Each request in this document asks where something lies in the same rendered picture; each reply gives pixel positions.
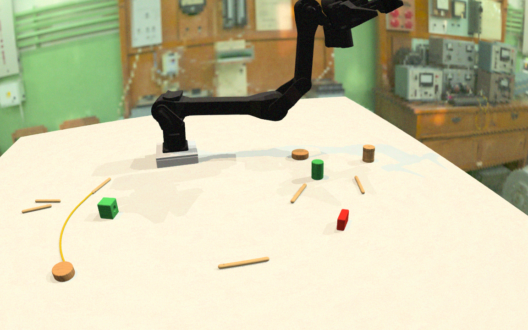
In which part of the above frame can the red rectangular block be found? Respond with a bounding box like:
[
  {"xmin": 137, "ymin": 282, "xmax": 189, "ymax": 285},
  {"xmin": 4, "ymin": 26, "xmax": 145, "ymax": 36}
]
[{"xmin": 336, "ymin": 209, "xmax": 349, "ymax": 231}]

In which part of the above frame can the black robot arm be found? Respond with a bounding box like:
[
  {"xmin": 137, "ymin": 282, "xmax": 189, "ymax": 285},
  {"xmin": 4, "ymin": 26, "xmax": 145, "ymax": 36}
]
[{"xmin": 151, "ymin": 0, "xmax": 354, "ymax": 153}]

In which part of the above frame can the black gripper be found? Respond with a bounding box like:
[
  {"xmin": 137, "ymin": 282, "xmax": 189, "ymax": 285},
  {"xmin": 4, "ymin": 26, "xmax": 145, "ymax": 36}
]
[{"xmin": 326, "ymin": 0, "xmax": 403, "ymax": 32}]

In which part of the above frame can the green wooden block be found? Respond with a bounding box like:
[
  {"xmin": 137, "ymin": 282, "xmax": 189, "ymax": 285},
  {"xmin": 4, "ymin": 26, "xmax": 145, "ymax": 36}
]
[{"xmin": 97, "ymin": 197, "xmax": 119, "ymax": 220}]

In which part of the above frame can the orange flat disc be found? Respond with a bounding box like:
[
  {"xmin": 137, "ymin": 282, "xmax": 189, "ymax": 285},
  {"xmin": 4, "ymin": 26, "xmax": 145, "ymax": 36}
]
[{"xmin": 291, "ymin": 149, "xmax": 308, "ymax": 160}]

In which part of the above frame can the green cylinder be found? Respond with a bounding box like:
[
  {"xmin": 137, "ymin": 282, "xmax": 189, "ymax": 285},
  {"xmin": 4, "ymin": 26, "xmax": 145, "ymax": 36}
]
[{"xmin": 311, "ymin": 159, "xmax": 324, "ymax": 180}]

